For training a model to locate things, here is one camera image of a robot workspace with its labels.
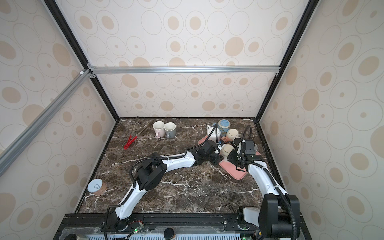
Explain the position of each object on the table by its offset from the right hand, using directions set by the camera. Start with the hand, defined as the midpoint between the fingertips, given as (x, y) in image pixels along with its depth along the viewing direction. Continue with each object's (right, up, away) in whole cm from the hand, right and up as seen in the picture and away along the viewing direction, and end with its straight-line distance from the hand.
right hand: (230, 156), depth 88 cm
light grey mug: (-38, +16, +15) cm, 44 cm away
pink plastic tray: (+1, -9, +4) cm, 10 cm away
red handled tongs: (-66, +9, +18) cm, 69 cm away
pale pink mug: (-47, +18, +19) cm, 53 cm away
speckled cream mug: (-2, +3, +2) cm, 4 cm away
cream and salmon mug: (+4, +13, +12) cm, 18 cm away
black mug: (+6, +8, +8) cm, 13 cm away
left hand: (-2, +1, +2) cm, 3 cm away
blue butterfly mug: (-2, +18, +11) cm, 22 cm away
